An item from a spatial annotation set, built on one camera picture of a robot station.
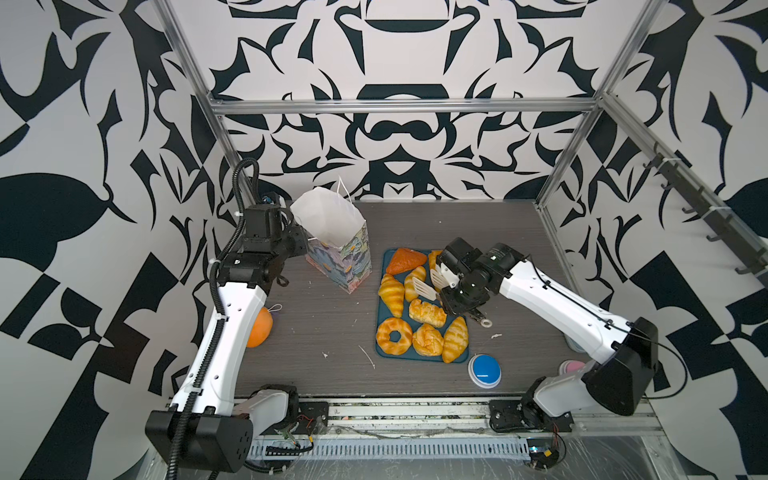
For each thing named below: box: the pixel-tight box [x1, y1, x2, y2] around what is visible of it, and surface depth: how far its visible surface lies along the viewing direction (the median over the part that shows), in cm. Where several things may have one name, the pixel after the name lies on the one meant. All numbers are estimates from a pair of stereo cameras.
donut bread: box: [376, 317, 413, 355], surface depth 87 cm
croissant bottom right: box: [442, 316, 469, 363], surface depth 85 cm
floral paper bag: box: [290, 177, 373, 294], surface depth 89 cm
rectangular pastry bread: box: [409, 299, 447, 328], surface depth 89 cm
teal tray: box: [375, 248, 470, 364], surface depth 88 cm
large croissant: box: [378, 274, 405, 317], surface depth 93 cm
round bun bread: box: [412, 323, 444, 357], surface depth 84 cm
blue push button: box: [468, 354, 502, 389], surface depth 81 cm
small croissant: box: [404, 266, 427, 303], surface depth 98 cm
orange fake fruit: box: [246, 307, 273, 348], surface depth 85 cm
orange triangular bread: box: [386, 248, 427, 275], surface depth 101 cm
